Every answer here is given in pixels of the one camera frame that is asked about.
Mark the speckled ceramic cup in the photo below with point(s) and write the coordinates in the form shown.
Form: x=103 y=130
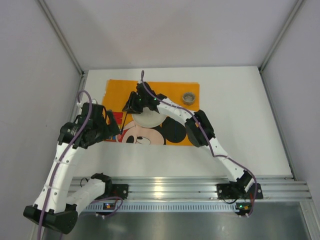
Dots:
x=188 y=98

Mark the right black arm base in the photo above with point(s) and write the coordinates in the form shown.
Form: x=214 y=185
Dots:
x=231 y=191

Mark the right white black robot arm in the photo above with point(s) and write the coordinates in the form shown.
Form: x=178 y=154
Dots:
x=198 y=128

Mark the blue fork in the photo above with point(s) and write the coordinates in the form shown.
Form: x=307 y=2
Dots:
x=175 y=131

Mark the aluminium mounting rail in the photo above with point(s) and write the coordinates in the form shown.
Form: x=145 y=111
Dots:
x=204 y=188

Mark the blue spoon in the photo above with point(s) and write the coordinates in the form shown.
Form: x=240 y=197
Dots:
x=123 y=124

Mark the cream round plate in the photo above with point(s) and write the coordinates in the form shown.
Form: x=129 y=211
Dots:
x=148 y=119

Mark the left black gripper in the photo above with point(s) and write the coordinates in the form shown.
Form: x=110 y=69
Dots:
x=110 y=124

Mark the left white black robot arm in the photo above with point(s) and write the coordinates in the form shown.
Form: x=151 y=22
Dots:
x=54 y=208

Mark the orange cartoon mouse placemat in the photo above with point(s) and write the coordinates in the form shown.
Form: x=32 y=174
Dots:
x=116 y=95

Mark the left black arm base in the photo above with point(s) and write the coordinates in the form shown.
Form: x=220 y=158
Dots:
x=115 y=190

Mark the slotted grey cable duct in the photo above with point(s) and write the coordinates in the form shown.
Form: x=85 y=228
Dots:
x=168 y=207

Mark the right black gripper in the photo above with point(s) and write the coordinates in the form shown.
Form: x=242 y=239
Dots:
x=135 y=102

